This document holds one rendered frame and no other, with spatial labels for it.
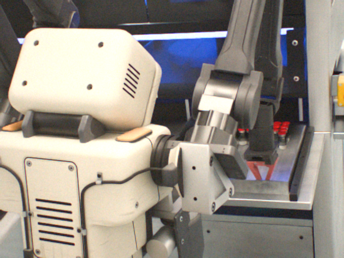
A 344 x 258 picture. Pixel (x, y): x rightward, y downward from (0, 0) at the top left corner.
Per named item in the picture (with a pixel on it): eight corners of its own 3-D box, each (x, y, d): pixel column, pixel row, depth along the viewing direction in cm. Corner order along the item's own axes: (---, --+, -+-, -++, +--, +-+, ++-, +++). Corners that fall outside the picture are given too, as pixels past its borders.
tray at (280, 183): (214, 135, 192) (213, 124, 190) (306, 136, 183) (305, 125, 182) (181, 190, 162) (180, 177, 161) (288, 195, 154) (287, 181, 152)
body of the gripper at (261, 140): (279, 148, 157) (278, 119, 155) (272, 162, 148) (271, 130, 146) (252, 148, 159) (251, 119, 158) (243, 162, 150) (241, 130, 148)
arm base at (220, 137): (162, 148, 104) (232, 154, 99) (175, 105, 108) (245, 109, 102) (180, 172, 111) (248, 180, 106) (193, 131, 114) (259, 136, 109)
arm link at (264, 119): (244, 103, 149) (270, 102, 147) (251, 95, 155) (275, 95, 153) (245, 132, 150) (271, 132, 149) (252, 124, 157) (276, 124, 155)
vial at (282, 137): (279, 146, 179) (278, 130, 177) (287, 146, 178) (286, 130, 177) (278, 149, 177) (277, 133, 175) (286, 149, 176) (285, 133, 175)
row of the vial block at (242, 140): (224, 142, 186) (222, 127, 184) (288, 143, 180) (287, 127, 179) (222, 145, 184) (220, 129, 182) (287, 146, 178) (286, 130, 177)
